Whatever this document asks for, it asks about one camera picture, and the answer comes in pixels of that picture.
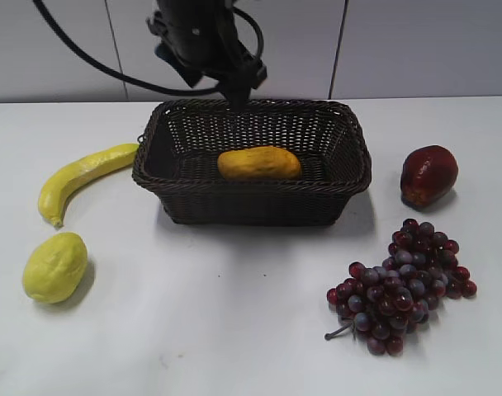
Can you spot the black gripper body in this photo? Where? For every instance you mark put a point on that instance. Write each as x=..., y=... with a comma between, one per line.
x=199, y=39

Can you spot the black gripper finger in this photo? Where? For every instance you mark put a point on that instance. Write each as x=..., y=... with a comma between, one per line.
x=238, y=92

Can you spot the orange yellow mango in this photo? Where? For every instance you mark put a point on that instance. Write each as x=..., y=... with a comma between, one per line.
x=265, y=162

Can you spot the dark woven basket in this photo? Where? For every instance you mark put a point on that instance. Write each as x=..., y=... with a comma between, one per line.
x=178, y=151

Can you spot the dark red fruit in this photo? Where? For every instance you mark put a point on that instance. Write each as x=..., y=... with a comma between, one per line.
x=428, y=174

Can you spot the yellow banana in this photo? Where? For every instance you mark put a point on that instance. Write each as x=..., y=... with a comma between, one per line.
x=57, y=190

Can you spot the yellow green lemon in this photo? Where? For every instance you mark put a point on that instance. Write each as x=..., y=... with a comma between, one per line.
x=55, y=268

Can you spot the purple grape bunch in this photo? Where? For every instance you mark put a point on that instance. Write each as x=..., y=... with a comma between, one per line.
x=383, y=304

